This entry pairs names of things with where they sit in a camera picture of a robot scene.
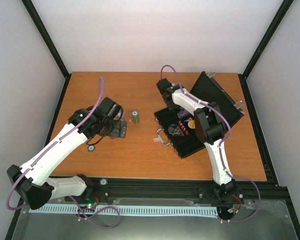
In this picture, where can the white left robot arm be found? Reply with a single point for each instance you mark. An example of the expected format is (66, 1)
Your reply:
(32, 179)

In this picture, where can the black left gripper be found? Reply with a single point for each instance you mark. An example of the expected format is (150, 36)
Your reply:
(116, 132)

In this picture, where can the white dealer button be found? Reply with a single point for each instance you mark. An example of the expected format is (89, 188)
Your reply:
(191, 124)

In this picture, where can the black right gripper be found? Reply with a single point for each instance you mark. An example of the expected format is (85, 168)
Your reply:
(170, 107)

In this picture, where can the black poker set case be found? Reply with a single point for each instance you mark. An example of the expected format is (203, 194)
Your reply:
(188, 128)

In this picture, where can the black aluminium frame rail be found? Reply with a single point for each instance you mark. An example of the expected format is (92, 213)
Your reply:
(202, 192)

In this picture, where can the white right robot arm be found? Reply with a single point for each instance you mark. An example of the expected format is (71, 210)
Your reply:
(210, 128)

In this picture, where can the white perforated cable strip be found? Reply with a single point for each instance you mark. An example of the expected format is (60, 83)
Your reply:
(130, 210)

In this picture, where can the green 20 chip stack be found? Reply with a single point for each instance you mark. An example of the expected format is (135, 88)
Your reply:
(135, 116)

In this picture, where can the triangular all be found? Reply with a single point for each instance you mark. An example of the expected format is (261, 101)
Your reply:
(178, 130)

